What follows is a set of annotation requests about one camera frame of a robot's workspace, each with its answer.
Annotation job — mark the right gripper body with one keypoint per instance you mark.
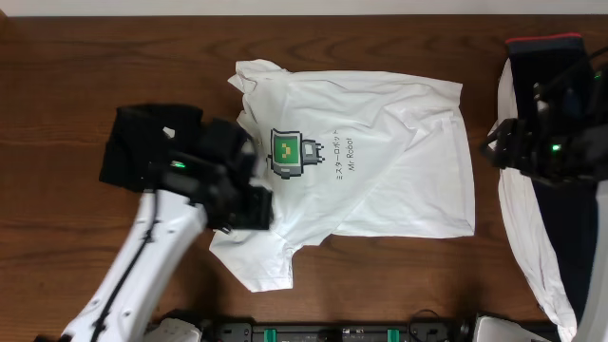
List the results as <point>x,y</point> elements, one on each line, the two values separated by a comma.
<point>534,154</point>

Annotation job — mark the black garment with red trim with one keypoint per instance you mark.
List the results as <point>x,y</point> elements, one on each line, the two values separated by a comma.
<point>565,214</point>

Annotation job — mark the folded black shirt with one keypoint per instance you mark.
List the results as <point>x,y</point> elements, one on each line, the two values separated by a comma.
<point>141,136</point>

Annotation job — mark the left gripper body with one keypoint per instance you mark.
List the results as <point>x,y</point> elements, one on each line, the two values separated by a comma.
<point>256,207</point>

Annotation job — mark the white robot-print t-shirt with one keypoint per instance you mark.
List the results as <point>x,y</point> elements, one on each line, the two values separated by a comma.
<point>348,153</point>

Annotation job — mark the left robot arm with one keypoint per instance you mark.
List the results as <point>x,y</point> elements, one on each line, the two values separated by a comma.
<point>183,197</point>

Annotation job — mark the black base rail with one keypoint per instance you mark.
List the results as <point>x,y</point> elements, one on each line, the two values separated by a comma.
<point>426,325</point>

